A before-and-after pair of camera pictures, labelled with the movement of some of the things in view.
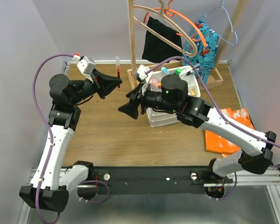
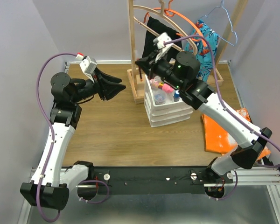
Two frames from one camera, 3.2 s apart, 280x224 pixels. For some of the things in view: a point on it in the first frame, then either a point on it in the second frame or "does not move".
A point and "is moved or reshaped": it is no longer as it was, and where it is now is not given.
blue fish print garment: [207, 39] does not move
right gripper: [136, 96] → [148, 64]
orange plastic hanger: [173, 11] does not move
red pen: [118, 66] is moved or reshaped
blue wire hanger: [231, 23] does not move
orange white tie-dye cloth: [216, 143] does not move
